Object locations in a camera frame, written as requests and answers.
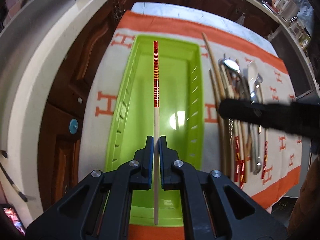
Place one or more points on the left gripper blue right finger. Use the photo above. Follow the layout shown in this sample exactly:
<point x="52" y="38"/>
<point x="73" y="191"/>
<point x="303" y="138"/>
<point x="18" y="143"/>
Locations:
<point x="169" y="180"/>

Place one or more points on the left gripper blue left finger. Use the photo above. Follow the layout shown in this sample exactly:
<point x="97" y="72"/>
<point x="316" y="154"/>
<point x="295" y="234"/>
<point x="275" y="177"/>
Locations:
<point x="143" y="178"/>

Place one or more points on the white ceramic soup spoon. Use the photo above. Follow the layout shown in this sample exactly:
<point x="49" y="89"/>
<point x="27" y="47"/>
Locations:
<point x="252" y="74"/>

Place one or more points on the twisted steel chopstick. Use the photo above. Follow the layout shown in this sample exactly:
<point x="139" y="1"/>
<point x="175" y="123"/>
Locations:
<point x="229" y="145"/>

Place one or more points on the dark brown wooden chopstick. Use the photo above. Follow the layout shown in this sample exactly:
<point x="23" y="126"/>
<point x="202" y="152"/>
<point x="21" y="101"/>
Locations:
<point x="219" y="95"/>

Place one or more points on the large steel spoon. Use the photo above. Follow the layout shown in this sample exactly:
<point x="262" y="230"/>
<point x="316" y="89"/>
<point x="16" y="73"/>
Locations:
<point x="232" y="66"/>

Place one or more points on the white red patterned chopstick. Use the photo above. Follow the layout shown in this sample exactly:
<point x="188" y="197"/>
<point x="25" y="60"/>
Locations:
<point x="156" y="127"/>

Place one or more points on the orange beige H blanket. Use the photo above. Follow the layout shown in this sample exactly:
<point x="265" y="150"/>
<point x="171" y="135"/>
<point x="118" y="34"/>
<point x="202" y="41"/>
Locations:
<point x="187" y="133"/>

